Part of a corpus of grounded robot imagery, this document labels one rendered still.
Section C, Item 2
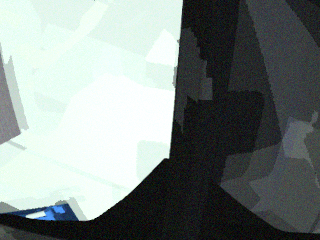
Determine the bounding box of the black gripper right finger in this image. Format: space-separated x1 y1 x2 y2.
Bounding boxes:
197 180 320 240

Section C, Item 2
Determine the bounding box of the blue plastic tray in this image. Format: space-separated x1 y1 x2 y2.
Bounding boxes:
9 204 77 221

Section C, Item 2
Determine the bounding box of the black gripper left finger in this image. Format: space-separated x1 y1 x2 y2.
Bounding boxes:
0 159 171 240

